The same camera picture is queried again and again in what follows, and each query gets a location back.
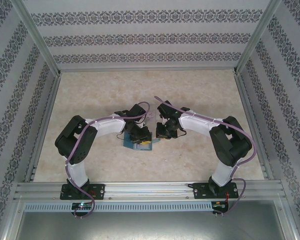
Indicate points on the teal card holder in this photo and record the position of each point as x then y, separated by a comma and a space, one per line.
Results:
126, 143

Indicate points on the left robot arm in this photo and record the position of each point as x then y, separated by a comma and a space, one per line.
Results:
107, 125

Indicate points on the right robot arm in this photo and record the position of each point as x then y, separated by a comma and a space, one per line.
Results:
197, 125

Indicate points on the grey metal panel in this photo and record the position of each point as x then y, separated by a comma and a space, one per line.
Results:
150, 225

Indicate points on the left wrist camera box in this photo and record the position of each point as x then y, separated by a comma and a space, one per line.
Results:
143, 124

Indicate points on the aluminium mounting rail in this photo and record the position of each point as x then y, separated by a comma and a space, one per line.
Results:
150, 190

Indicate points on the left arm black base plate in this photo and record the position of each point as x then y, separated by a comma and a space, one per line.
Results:
100, 191

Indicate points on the aluminium back rail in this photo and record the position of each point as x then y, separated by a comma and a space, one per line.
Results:
147, 70

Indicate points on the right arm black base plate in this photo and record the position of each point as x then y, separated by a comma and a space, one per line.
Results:
200, 191

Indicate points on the aluminium side rail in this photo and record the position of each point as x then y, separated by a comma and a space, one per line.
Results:
245, 100
50, 100

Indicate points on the aluminium frame post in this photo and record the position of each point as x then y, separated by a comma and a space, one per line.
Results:
257, 37
40, 42

